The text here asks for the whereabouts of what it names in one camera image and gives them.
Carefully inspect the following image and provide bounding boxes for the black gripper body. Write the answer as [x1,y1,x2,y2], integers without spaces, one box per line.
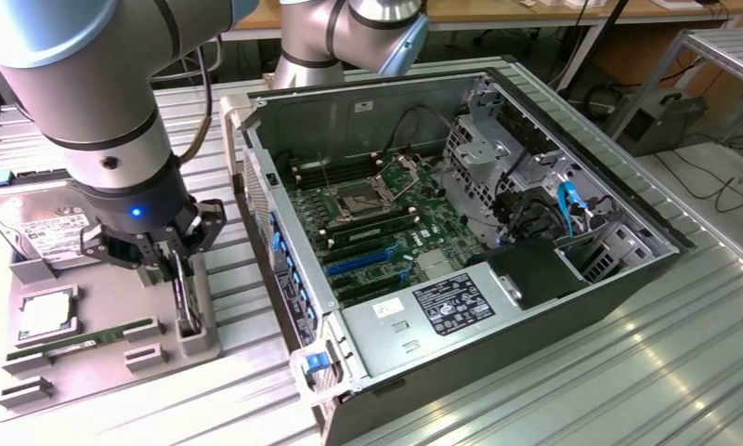
[77,155,201,270]

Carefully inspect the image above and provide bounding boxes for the silver hard disk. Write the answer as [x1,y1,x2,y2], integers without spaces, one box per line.
[0,179,111,271]

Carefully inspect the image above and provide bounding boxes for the grey parts rack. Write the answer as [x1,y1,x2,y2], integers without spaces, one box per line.
[0,250,225,411]

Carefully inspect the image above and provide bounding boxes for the silver CPU chip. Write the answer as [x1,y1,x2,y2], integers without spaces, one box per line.
[16,291,80,339]

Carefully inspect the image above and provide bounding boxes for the green RAM stick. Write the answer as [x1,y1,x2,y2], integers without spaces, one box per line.
[5,326,129,362]

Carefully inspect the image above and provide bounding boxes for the black RAM slots bank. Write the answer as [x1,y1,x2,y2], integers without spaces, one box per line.
[288,152,389,190]

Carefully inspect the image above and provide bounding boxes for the CPU socket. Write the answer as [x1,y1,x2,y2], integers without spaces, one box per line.
[328,178,391,220]

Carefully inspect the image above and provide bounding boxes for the blue expansion slot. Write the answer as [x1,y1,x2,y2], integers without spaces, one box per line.
[324,245,399,277]

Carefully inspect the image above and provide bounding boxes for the installed RAM stick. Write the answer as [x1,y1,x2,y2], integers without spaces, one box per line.
[327,216,412,244]

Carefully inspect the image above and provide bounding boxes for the metal socket cover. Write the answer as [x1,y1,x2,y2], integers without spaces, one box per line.
[376,154,430,206]

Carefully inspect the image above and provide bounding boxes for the green motherboard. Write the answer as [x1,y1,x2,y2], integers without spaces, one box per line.
[276,147,494,308]

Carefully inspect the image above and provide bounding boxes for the grey power supply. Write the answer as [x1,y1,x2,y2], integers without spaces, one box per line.
[339,259,522,378]

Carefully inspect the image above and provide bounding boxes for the metal disk bay cage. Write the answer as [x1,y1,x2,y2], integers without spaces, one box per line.
[440,114,517,230]

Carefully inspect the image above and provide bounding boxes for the black plastic air shroud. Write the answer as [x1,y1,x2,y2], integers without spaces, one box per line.
[486,243,589,311]

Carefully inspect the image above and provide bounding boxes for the open black PC case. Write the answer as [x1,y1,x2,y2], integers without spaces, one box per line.
[220,66,700,446]

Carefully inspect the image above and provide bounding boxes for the black box device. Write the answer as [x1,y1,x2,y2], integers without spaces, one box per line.
[610,86,713,158]

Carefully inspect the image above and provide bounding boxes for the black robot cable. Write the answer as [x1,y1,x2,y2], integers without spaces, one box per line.
[177,44,217,163]

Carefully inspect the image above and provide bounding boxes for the black looped wire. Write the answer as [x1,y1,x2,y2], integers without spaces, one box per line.
[388,104,454,155]

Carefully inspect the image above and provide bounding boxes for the blue SATA wire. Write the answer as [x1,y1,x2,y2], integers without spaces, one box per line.
[556,179,590,239]

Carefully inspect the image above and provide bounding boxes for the black floor cable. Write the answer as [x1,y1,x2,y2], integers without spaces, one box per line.
[656,134,743,224]

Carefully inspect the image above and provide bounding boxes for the metal slat frame table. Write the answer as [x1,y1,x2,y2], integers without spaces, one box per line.
[661,28,743,180]

